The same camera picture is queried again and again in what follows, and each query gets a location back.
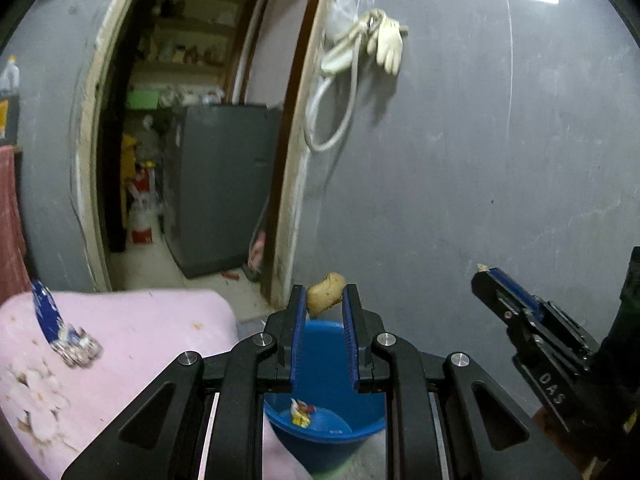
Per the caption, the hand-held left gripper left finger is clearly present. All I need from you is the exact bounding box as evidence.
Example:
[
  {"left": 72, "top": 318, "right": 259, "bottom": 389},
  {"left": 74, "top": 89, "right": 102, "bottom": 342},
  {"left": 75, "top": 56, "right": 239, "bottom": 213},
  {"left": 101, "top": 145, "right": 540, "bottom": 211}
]
[{"left": 60, "top": 284, "right": 307, "bottom": 480}]

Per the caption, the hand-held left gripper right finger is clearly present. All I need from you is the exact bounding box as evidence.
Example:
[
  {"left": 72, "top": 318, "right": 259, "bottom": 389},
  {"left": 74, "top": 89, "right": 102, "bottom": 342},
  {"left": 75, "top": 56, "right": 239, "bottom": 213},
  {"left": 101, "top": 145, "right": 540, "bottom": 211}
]
[{"left": 341, "top": 284, "right": 584, "bottom": 480}]

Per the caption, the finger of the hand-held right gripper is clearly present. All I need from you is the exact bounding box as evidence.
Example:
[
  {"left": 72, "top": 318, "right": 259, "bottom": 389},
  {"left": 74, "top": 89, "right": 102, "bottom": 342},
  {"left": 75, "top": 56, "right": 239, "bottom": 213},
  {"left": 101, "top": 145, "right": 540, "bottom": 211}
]
[
  {"left": 487, "top": 266, "right": 557, "bottom": 322},
  {"left": 471, "top": 271, "right": 540, "bottom": 347}
]

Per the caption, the blue plastic bucket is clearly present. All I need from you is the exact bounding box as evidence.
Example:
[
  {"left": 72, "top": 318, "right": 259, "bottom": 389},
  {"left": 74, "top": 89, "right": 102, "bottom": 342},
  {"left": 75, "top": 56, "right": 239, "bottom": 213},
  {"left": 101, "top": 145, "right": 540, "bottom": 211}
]
[{"left": 262, "top": 320, "right": 389, "bottom": 476}]

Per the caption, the tan food scrap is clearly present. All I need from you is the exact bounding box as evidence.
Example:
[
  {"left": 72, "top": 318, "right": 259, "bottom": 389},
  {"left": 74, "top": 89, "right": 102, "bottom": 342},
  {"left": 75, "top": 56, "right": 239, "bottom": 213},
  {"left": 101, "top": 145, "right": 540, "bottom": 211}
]
[{"left": 306, "top": 272, "right": 347, "bottom": 319}]

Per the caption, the yellow snack wrapper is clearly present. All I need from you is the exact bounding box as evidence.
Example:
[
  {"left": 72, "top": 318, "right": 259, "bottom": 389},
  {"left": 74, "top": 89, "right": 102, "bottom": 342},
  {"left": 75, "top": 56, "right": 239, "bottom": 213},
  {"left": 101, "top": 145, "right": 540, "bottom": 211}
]
[{"left": 291, "top": 398, "right": 317, "bottom": 429}]

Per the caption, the blue snack wrapper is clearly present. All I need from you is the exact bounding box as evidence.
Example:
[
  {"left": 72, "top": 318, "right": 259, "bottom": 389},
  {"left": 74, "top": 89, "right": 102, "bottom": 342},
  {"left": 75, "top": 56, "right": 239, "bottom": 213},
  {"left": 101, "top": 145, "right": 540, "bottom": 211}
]
[{"left": 31, "top": 280, "right": 104, "bottom": 368}]

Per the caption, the pink slipper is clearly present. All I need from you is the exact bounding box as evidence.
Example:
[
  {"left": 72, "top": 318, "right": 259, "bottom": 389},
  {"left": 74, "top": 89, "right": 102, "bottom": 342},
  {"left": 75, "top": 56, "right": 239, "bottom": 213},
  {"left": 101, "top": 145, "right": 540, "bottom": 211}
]
[{"left": 247, "top": 230, "right": 267, "bottom": 272}]

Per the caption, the pink floral tablecloth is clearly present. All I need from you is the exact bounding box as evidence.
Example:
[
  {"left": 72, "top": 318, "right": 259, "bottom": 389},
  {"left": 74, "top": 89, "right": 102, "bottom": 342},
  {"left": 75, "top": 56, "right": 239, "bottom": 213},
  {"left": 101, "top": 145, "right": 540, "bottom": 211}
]
[{"left": 0, "top": 287, "right": 316, "bottom": 480}]

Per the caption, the grey washing machine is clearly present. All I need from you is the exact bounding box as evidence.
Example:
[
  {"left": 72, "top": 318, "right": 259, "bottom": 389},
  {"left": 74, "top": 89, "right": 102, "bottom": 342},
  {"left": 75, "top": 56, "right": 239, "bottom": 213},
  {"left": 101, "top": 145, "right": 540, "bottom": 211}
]
[{"left": 165, "top": 104, "right": 284, "bottom": 279}]

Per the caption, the white sack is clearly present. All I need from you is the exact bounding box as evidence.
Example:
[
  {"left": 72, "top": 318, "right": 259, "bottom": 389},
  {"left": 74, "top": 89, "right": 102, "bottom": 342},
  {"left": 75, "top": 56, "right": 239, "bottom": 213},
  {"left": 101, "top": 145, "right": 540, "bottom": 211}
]
[{"left": 125, "top": 160, "right": 164, "bottom": 246}]

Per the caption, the cream rubber glove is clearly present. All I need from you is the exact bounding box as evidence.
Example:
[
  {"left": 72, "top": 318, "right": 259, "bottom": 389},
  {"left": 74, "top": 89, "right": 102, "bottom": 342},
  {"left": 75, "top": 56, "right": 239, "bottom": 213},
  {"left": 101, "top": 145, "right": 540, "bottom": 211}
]
[
  {"left": 320, "top": 22, "right": 382, "bottom": 77},
  {"left": 374, "top": 15, "right": 409, "bottom": 75}
]

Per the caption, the green box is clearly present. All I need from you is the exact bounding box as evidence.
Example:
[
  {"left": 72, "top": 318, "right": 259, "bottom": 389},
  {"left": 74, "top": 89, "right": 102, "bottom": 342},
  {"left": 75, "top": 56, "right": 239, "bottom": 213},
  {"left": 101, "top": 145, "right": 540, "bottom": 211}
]
[{"left": 125, "top": 89, "right": 161, "bottom": 110}]

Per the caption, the red checked cloth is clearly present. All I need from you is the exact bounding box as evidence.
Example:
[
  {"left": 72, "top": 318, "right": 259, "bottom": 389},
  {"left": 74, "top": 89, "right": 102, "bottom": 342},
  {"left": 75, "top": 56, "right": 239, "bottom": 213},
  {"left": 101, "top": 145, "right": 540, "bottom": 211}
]
[{"left": 0, "top": 145, "right": 32, "bottom": 306}]

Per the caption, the clear plastic bag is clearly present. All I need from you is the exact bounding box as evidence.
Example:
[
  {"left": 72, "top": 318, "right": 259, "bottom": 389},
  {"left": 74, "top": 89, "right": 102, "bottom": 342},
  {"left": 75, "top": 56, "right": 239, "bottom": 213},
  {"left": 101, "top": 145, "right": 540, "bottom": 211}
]
[{"left": 327, "top": 0, "right": 377, "bottom": 42}]

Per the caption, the wooden shelf unit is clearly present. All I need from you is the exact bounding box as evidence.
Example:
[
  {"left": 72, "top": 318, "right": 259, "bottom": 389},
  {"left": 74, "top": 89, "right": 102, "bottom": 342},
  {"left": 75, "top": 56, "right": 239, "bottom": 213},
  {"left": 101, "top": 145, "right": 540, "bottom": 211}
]
[{"left": 131, "top": 0, "right": 253, "bottom": 111}]

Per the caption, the cooking oil jug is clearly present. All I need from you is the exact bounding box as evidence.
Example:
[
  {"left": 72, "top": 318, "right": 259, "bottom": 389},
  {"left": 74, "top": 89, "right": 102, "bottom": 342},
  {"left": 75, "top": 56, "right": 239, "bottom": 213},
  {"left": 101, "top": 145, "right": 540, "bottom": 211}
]
[{"left": 0, "top": 55, "right": 22, "bottom": 142}]

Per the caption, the white hose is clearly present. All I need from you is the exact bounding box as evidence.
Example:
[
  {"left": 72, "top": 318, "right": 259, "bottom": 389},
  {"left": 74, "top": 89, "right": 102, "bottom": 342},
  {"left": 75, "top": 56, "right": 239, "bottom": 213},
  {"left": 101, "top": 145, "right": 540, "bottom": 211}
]
[{"left": 303, "top": 15, "right": 375, "bottom": 154}]

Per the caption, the wooden door frame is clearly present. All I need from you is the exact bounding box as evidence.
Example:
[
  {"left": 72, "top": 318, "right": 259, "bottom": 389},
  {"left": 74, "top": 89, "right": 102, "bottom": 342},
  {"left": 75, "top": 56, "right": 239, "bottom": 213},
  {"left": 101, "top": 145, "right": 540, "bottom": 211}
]
[{"left": 74, "top": 0, "right": 348, "bottom": 311}]

